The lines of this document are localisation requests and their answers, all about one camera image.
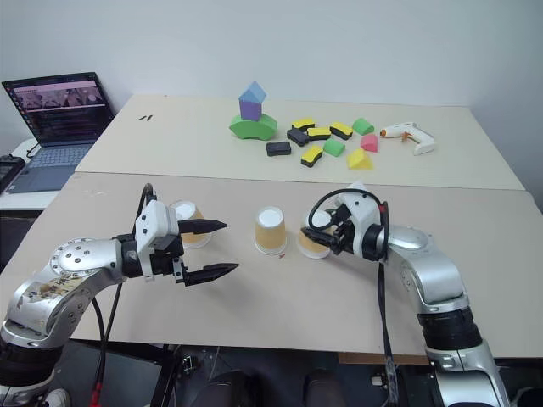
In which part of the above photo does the black electronic device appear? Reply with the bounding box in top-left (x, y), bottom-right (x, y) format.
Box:
top-left (0, 154), bottom-right (25, 195)

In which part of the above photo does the green arch foam block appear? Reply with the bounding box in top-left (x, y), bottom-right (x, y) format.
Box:
top-left (228, 113), bottom-right (279, 142)

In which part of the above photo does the black table frame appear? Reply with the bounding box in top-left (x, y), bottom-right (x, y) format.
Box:
top-left (150, 343), bottom-right (182, 407)

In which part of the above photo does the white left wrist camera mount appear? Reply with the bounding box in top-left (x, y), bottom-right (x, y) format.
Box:
top-left (133, 199), bottom-right (180, 283)

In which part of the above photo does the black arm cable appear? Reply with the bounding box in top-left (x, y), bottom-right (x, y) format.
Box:
top-left (87, 182), bottom-right (159, 407)
top-left (305, 189), bottom-right (400, 407)

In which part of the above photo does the purple cube foam block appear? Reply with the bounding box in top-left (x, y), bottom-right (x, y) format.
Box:
top-left (238, 99), bottom-right (265, 121)

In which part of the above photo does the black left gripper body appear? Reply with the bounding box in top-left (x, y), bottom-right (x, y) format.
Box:
top-left (149, 231), bottom-right (190, 287)

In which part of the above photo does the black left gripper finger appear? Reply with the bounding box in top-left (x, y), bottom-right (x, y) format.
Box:
top-left (176, 219), bottom-right (230, 236)
top-left (184, 262), bottom-right (240, 288)

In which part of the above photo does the white glue gun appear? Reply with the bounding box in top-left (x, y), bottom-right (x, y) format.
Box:
top-left (379, 121), bottom-right (435, 157)

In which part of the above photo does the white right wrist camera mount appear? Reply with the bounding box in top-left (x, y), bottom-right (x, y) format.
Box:
top-left (336, 181), bottom-right (385, 256)

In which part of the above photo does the open grey laptop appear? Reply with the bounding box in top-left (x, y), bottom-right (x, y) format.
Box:
top-left (1, 71), bottom-right (116, 194)

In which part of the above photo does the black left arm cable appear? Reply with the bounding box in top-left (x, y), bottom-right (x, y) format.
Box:
top-left (87, 182), bottom-right (159, 407)

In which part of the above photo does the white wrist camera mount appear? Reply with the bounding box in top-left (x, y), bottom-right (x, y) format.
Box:
top-left (133, 199), bottom-right (180, 283)
top-left (336, 181), bottom-right (385, 256)

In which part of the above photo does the blue roof foam block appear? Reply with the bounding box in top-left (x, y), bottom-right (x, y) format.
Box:
top-left (237, 81), bottom-right (269, 104)

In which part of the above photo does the yellow wedge foam block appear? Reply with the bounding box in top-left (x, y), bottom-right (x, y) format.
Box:
top-left (345, 147), bottom-right (375, 171)

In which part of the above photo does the brown paper cup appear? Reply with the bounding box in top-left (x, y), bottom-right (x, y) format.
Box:
top-left (169, 199), bottom-right (213, 249)
top-left (253, 206), bottom-right (288, 257)
top-left (298, 209), bottom-right (333, 260)

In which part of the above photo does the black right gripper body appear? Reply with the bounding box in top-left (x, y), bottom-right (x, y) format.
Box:
top-left (327, 205), bottom-right (356, 257)

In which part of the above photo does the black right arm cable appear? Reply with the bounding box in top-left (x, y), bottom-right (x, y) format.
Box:
top-left (305, 189), bottom-right (400, 407)

